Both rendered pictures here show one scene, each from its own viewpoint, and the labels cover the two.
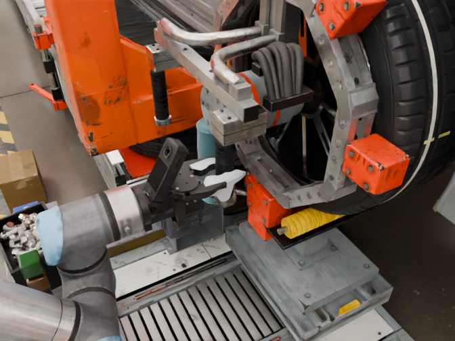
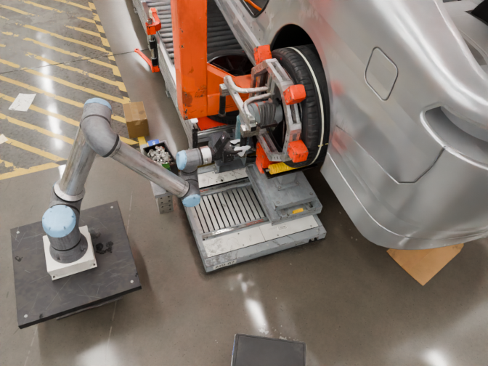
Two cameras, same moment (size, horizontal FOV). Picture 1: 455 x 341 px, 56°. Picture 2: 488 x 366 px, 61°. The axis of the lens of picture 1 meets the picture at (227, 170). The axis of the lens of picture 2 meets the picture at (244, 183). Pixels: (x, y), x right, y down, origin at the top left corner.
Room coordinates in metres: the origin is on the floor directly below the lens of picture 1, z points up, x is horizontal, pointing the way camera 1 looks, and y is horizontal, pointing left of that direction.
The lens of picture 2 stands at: (-0.90, -0.12, 2.35)
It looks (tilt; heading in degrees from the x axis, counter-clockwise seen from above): 50 degrees down; 4
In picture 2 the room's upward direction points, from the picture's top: 6 degrees clockwise
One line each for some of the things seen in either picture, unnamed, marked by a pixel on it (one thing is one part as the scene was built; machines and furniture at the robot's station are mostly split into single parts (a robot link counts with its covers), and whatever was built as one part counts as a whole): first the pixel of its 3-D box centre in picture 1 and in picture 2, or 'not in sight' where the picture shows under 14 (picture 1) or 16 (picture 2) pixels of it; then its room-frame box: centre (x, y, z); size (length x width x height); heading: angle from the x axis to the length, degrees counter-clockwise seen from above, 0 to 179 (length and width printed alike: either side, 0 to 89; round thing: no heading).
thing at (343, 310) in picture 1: (302, 262); (282, 187); (0.99, -0.27, 0.13); 0.50 x 0.36 x 0.10; 29
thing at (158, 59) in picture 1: (167, 55); (228, 88); (0.96, 0.14, 0.93); 0.09 x 0.05 x 0.05; 119
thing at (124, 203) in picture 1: (125, 212); (205, 155); (0.55, 0.18, 0.81); 0.10 x 0.05 x 0.09; 29
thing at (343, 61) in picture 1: (277, 94); (272, 112); (0.91, -0.12, 0.85); 0.54 x 0.07 x 0.54; 29
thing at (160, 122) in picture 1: (160, 95); (222, 104); (0.94, 0.17, 0.83); 0.04 x 0.04 x 0.16
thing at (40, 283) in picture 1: (37, 279); not in sight; (0.57, 0.41, 0.59); 0.04 x 0.04 x 0.04; 29
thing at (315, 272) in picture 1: (309, 225); (286, 169); (0.99, -0.27, 0.32); 0.40 x 0.30 x 0.28; 29
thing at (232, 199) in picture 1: (224, 170); (242, 144); (0.65, 0.01, 0.83); 0.04 x 0.04 x 0.16
